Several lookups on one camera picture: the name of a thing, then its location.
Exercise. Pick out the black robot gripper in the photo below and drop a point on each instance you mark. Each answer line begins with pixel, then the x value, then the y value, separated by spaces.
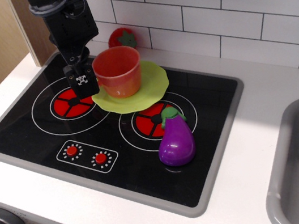
pixel 71 26

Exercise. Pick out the orange plastic cup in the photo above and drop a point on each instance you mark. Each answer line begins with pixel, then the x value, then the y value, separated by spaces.
pixel 118 71

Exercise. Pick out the lime green plate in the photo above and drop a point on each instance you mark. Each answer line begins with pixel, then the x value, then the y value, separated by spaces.
pixel 153 87

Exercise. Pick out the red toy tomato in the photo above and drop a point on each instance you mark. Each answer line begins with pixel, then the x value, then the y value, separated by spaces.
pixel 122 37

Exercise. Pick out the black toy stovetop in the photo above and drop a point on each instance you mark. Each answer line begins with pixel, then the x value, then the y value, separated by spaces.
pixel 50 131

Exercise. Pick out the purple toy eggplant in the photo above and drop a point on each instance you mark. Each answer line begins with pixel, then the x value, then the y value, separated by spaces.
pixel 177 146

